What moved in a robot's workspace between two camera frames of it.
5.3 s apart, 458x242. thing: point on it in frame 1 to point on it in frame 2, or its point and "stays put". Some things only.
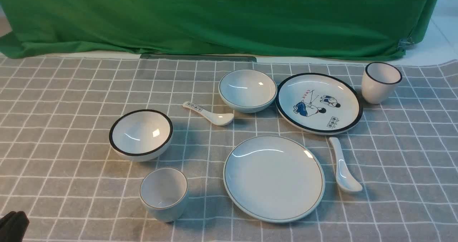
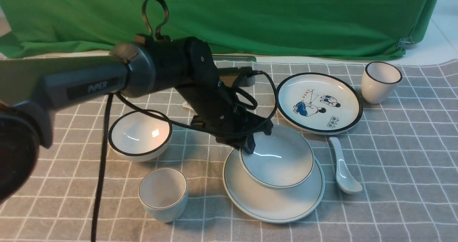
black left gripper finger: x=13 y=226 to x=217 y=111
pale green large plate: x=273 y=179 stays put
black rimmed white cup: x=378 y=82 stays put
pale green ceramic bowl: x=247 y=91 to x=282 y=159
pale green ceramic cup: x=165 y=191 stays put
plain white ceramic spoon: x=345 y=178 stays put
